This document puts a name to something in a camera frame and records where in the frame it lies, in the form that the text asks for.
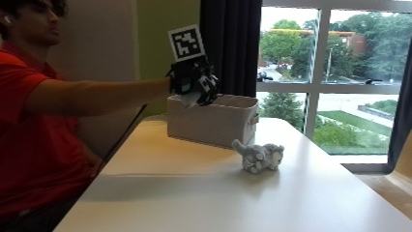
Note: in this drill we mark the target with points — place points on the red shirt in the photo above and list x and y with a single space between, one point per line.
29 151

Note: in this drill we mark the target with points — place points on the grey cat soft toy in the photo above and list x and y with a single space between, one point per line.
258 158

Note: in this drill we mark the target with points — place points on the white marker cube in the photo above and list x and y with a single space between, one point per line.
186 43

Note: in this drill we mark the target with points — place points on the the person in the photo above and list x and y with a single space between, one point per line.
38 96

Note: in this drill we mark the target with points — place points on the white window frame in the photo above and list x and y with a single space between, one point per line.
318 87

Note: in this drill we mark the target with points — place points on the dark curtain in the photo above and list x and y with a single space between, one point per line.
229 45
401 112

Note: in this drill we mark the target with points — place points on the white soft toy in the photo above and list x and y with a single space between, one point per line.
188 99

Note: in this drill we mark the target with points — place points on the beige fabric storage box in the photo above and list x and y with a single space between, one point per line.
209 124

